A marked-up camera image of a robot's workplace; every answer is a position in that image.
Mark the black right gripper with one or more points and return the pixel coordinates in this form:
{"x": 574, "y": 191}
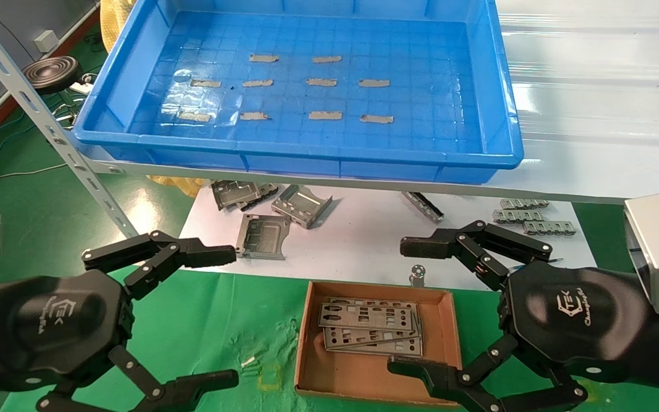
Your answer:
{"x": 575, "y": 315}

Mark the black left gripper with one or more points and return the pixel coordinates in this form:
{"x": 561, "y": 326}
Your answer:
{"x": 49, "y": 326}

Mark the silver metal IO shield plate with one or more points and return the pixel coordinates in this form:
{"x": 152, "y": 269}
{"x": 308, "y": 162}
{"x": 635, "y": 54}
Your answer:
{"x": 364, "y": 337}
{"x": 375, "y": 300}
{"x": 407, "y": 349}
{"x": 369, "y": 316}

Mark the brown cardboard box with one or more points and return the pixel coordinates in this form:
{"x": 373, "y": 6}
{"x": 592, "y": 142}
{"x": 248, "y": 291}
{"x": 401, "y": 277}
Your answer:
{"x": 364, "y": 377}

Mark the blue plastic tray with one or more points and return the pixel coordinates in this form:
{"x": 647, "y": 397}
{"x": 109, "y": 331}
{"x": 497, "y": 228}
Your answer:
{"x": 432, "y": 143}

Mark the green cloth mat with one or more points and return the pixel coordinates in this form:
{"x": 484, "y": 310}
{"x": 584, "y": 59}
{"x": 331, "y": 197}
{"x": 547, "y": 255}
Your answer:
{"x": 221, "y": 320}

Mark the small silver binder clip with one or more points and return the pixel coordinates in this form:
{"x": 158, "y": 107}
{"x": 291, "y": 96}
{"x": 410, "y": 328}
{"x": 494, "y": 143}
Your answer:
{"x": 417, "y": 276}

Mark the small white tape scrap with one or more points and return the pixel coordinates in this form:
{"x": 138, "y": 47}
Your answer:
{"x": 247, "y": 361}

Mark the white paper sheet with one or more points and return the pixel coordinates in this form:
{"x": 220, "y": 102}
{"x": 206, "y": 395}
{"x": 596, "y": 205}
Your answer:
{"x": 358, "y": 246}

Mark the long grey metal strip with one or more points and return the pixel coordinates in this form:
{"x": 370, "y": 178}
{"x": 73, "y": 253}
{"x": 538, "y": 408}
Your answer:
{"x": 423, "y": 206}

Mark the grey folded metal cage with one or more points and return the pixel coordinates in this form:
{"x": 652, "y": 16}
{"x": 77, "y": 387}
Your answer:
{"x": 301, "y": 205}

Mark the grey tape strip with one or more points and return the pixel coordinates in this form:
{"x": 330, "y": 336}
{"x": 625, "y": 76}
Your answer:
{"x": 257, "y": 83}
{"x": 374, "y": 83}
{"x": 264, "y": 58}
{"x": 327, "y": 58}
{"x": 194, "y": 116}
{"x": 321, "y": 82}
{"x": 325, "y": 115}
{"x": 205, "y": 83}
{"x": 254, "y": 115}
{"x": 376, "y": 118}

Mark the white power strip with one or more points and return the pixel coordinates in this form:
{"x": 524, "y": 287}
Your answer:
{"x": 82, "y": 87}

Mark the black round stool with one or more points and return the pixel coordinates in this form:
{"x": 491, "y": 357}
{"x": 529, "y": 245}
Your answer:
{"x": 52, "y": 73}

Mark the grey metal bracket frame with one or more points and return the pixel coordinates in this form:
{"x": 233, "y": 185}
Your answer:
{"x": 262, "y": 236}

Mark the grey metal bracket part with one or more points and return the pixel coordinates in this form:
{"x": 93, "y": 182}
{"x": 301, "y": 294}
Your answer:
{"x": 268, "y": 190}
{"x": 232, "y": 193}

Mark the grey perforated steel post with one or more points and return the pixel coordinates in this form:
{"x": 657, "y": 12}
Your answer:
{"x": 38, "y": 109}

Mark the white wall socket box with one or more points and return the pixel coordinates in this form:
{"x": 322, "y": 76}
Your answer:
{"x": 46, "y": 40}

